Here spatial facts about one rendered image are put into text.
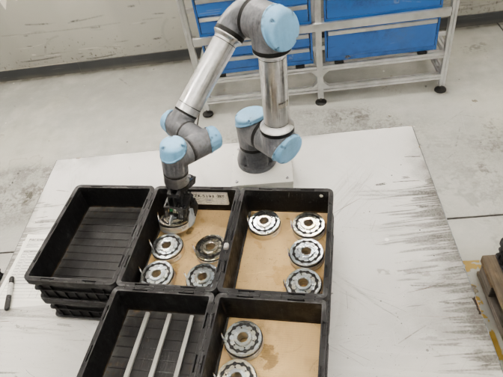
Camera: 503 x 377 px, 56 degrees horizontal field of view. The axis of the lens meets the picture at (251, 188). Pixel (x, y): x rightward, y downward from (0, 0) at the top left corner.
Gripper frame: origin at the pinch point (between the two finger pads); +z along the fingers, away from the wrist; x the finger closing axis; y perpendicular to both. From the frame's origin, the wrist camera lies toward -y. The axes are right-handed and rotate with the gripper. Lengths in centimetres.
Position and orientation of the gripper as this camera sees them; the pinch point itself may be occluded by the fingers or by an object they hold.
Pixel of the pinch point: (184, 220)
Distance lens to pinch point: 158.4
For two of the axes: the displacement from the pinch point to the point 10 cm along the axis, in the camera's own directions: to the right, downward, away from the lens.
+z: -0.2, 7.0, 7.1
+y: -1.5, 7.0, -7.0
